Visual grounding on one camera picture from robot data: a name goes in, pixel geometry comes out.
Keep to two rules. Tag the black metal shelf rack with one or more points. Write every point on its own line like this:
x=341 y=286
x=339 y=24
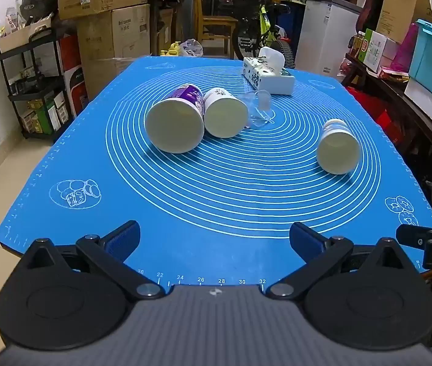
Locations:
x=35 y=95

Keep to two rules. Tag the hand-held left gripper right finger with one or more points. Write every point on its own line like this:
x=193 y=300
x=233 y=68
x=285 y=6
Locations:
x=307 y=238

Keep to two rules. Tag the green and white carton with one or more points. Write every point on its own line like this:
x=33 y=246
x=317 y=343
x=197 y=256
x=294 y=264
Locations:
x=372 y=49

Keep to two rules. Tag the black and green bicycle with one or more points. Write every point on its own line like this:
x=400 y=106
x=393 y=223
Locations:
x=265 y=19

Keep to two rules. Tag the purple print paper cup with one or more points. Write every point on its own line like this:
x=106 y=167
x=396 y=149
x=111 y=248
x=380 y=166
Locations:
x=174 y=125

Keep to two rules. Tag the clear plastic bag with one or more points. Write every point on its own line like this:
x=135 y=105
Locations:
x=191 y=47

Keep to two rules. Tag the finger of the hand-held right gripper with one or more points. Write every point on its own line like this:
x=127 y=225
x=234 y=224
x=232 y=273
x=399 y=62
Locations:
x=414 y=235

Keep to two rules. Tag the large brown cardboard box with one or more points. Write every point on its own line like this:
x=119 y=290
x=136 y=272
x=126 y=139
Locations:
x=116 y=34

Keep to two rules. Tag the clear plastic cup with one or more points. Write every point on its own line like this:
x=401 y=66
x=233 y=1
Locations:
x=258 y=103

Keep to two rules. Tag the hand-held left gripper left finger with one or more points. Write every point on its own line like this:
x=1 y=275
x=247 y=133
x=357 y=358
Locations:
x=124 y=238

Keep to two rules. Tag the dark wooden side table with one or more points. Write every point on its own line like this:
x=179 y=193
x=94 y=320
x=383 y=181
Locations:
x=395 y=103

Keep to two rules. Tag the blue silicone baking mat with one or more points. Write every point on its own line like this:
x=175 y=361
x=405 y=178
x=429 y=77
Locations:
x=219 y=206

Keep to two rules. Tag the black helmet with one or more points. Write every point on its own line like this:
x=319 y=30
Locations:
x=33 y=2

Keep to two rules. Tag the red and white appliance box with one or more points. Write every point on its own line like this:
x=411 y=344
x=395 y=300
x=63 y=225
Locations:
x=75 y=80

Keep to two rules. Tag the white tissue box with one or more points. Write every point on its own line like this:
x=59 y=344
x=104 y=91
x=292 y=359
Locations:
x=269 y=80

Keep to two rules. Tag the white chest freezer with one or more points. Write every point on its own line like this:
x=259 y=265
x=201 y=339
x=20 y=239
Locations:
x=326 y=34

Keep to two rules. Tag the white paper cup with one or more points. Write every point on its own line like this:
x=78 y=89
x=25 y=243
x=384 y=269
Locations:
x=337 y=152
x=225 y=116

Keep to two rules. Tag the yellow plastic toy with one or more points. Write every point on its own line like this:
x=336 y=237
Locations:
x=171 y=48

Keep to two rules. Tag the wooden chair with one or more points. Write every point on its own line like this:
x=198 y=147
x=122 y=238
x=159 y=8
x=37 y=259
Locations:
x=217 y=21

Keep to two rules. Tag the tall brown cardboard box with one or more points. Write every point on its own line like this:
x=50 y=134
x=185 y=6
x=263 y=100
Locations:
x=400 y=5

